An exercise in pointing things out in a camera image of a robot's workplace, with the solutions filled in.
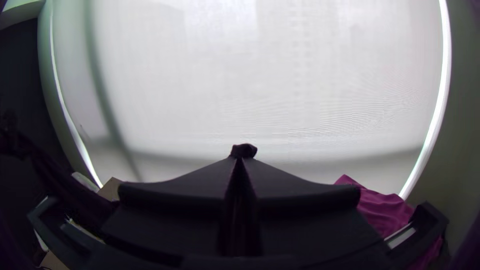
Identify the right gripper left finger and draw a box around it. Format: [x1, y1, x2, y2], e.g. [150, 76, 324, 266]
[100, 156, 239, 260]

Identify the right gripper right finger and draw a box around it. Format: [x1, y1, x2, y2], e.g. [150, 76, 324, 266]
[239, 156, 384, 260]

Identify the black t-shirt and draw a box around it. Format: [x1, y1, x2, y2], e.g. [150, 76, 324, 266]
[0, 108, 263, 258]

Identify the pile of folded clothes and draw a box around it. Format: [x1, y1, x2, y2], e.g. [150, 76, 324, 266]
[333, 174, 445, 270]

